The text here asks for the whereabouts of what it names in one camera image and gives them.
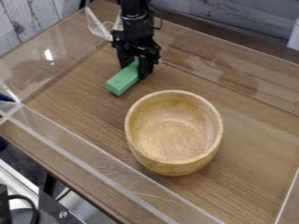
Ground light wooden bowl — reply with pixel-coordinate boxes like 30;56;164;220
124;89;224;176

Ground white object at right edge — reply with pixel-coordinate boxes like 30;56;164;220
287;18;299;51

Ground clear acrylic corner bracket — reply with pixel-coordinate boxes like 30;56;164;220
84;7;124;41

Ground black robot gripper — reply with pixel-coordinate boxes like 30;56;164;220
110;14;161;80

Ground green rectangular block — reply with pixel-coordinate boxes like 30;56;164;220
106;60;138;95

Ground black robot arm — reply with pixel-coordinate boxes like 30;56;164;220
110;0;161;79

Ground black cable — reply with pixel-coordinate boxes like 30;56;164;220
0;184;40;224

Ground clear acrylic tray wall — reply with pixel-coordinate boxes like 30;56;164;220
0;1;299;224

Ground black table leg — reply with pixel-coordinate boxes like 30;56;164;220
42;174;57;197

